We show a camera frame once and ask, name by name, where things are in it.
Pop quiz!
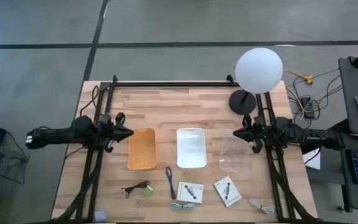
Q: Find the dark red cable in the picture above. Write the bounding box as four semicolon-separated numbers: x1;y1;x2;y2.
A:
78;85;101;118

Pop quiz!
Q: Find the dark grey side table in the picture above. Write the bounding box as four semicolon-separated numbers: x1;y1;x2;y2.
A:
337;55;358;141

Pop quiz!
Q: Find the yellow floor cable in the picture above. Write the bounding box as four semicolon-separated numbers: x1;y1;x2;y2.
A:
283;68;344;113

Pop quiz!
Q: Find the white paper sheet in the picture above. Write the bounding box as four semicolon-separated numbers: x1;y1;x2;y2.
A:
302;147;322;170

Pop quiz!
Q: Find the white cable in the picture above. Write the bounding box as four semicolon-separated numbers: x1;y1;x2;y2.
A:
248;197;276;215

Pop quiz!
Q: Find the white plastic bin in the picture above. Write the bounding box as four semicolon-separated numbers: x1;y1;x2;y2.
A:
176;127;208;169

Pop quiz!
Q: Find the black power adapter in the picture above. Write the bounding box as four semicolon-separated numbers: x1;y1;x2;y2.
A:
300;95;316;119

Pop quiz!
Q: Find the small translucent plastic block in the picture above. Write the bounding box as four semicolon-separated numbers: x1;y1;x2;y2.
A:
93;209;109;223

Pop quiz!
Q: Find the light blue cable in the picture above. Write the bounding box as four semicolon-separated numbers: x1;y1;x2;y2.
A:
169;202;195;210

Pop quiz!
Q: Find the white globe table lamp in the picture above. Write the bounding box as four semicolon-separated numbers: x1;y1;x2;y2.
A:
228;47;284;116

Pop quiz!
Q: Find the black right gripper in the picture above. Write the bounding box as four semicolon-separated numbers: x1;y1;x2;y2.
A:
232;122;265;145

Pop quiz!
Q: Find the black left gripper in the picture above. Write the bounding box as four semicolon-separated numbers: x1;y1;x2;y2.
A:
103;122;134;145

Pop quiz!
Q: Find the clear plastic bin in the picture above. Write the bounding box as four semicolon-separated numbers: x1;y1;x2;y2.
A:
218;129;252;174

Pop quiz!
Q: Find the purple braided cable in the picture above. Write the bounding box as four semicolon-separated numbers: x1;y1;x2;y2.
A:
165;166;177;200

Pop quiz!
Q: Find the orange plastic bin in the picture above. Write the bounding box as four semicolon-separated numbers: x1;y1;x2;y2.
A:
127;127;158;171

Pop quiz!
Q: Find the black metal rig frame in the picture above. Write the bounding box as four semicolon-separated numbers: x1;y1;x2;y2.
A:
50;73;320;224

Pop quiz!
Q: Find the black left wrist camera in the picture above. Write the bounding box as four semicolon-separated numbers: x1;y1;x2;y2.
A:
115;111;126;126

